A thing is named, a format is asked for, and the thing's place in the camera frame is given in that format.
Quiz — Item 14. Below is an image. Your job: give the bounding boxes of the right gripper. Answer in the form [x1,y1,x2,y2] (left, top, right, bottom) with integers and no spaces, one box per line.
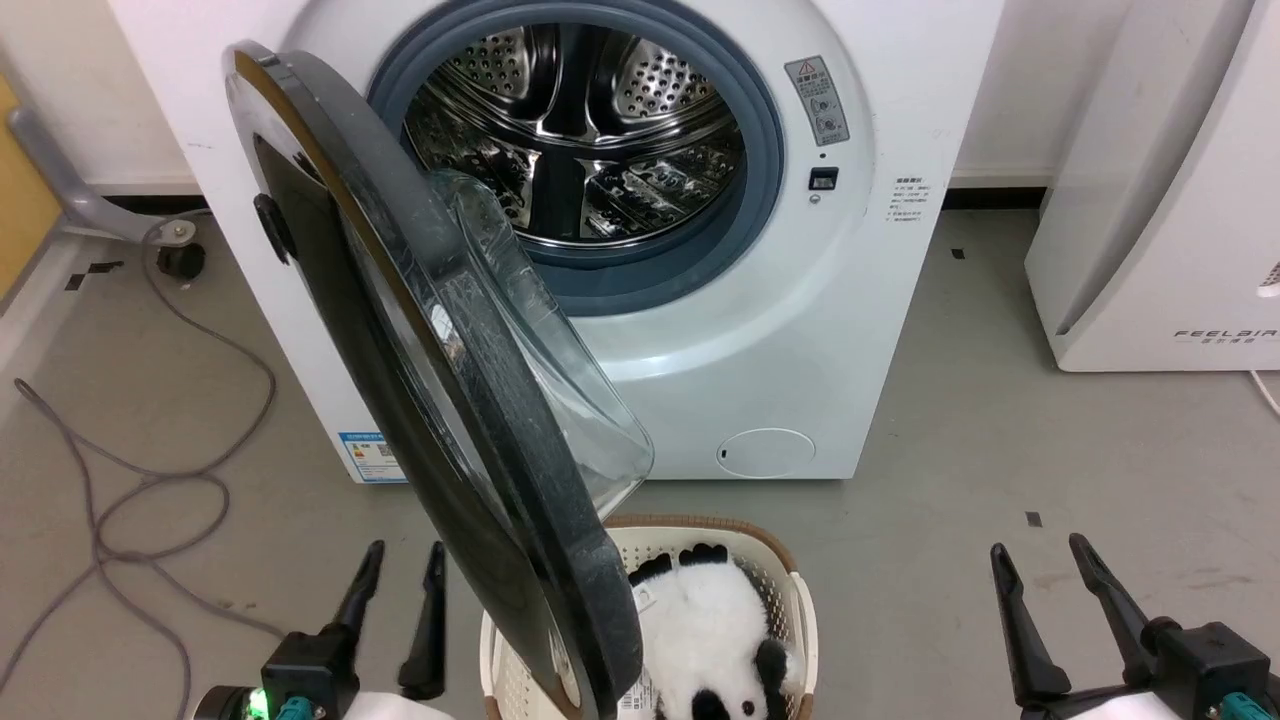
[989,532,1280,720]

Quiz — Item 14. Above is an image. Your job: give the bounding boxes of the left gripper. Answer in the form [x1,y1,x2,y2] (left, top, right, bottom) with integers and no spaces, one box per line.
[195,540,453,720]

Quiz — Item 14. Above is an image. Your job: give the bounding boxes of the black round glass washer door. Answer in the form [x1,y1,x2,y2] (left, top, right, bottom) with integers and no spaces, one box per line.
[222,40,656,720]

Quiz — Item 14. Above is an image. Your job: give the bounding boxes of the white front-load washing machine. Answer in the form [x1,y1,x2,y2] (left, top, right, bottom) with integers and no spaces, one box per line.
[108,0,1006,486]

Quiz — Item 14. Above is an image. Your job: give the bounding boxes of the grey rubber door gasket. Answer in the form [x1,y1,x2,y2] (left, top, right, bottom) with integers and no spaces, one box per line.
[367,0,786,319]

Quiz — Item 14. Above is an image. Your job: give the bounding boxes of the blue energy label sticker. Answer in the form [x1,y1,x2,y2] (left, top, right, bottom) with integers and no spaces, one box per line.
[338,432,406,485]

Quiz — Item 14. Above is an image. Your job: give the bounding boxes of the white plastic laundry basket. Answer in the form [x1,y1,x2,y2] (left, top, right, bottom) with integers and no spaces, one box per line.
[480,515,819,720]

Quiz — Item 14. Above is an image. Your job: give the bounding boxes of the panda plush toy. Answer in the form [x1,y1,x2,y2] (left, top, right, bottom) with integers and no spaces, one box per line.
[625,543,801,720]

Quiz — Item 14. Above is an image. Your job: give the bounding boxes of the round drain filter cover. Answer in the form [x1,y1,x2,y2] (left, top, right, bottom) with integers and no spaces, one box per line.
[716,428,817,479]

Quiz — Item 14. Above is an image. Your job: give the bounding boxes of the white air purifier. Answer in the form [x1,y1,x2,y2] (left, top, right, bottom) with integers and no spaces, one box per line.
[1025,0,1280,373]

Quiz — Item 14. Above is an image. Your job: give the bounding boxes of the black caster wheel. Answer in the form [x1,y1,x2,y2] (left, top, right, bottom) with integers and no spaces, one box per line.
[155,240,208,283]

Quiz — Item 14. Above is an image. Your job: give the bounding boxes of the small printed text label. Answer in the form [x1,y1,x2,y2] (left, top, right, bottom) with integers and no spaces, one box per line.
[885,175,931,223]

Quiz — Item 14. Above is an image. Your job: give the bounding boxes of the grey metal furniture leg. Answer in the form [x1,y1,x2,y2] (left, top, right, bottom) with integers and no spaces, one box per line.
[8,105,198,246]

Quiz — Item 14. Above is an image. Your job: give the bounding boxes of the yellow wooden board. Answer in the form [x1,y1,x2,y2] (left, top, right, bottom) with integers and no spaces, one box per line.
[0,75,63,301]

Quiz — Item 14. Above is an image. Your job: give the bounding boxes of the steel washer drum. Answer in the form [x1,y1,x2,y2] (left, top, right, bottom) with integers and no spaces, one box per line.
[405,22,746,249]

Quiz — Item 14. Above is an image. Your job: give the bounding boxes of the grey warning sticker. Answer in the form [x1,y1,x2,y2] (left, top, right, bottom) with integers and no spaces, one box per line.
[784,55,851,148]

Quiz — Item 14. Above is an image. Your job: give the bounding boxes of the grey floor cable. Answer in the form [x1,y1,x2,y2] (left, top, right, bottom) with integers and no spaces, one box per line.
[0,215,286,720]

